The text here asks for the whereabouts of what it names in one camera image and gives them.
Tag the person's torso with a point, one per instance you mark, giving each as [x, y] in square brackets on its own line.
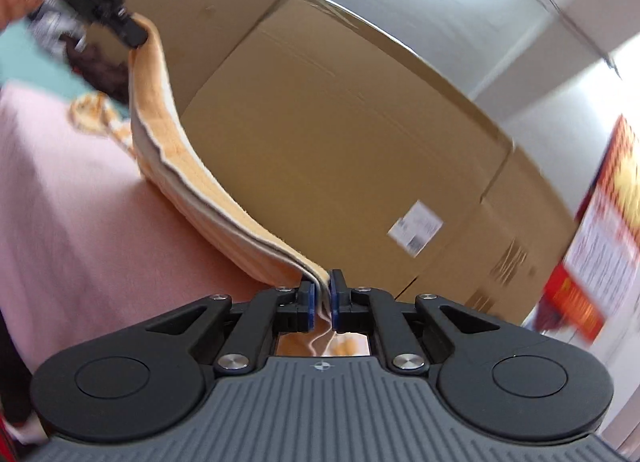
[6, 437]

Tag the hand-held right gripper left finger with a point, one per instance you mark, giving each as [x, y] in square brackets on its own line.
[310, 307]

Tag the dark brown cloth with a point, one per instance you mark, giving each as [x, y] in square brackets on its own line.
[100, 74]

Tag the pink fleece blanket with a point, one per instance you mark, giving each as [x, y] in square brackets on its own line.
[75, 217]

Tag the person's left hand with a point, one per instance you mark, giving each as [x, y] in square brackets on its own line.
[17, 2]

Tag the red white wall calendar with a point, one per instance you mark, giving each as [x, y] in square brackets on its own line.
[600, 242]

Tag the taped cardboard box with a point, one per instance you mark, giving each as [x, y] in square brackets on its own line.
[525, 202]

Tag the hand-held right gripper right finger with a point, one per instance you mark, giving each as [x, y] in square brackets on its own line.
[336, 304]

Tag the white label with square code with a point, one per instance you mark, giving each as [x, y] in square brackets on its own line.
[406, 241]

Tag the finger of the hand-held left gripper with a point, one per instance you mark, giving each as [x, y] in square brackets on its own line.
[131, 31]

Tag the orange white striped shirt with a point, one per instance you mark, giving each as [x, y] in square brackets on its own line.
[165, 142]

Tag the white shipping label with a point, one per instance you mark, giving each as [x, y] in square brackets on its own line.
[424, 218]

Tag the large labelled cardboard box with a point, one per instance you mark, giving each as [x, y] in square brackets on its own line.
[350, 142]

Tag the teal cloth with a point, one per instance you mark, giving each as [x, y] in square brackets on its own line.
[35, 67]

